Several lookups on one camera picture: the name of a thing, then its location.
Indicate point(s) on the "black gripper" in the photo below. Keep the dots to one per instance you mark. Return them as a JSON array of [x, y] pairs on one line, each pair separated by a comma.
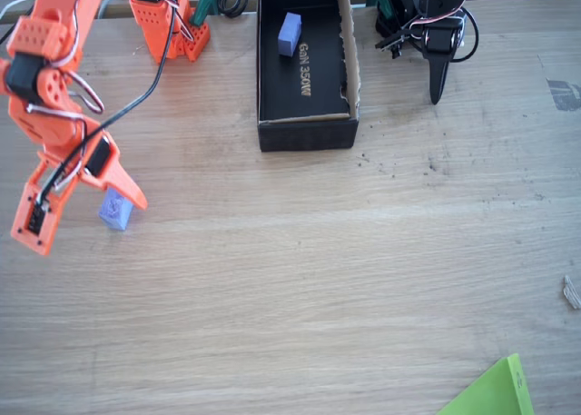
[[438, 44]]

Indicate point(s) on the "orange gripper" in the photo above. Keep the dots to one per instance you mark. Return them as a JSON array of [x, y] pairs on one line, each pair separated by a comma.
[[101, 157]]

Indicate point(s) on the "purple foam block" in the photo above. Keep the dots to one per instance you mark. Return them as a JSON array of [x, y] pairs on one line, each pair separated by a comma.
[[289, 36], [115, 215]]

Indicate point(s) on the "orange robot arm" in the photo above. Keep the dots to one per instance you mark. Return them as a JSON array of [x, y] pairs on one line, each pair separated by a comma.
[[45, 33]]

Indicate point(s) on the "black cardboard box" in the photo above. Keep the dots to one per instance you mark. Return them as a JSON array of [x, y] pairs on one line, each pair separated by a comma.
[[281, 88]]

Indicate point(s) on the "dark grey tape patch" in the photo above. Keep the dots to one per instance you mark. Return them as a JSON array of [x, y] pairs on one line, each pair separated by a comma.
[[565, 95]]

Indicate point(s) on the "green plastic wedge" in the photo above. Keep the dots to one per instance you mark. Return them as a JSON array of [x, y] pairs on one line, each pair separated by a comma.
[[495, 392]]

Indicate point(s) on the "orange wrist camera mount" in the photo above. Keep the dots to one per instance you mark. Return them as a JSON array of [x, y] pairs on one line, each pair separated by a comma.
[[22, 220]]

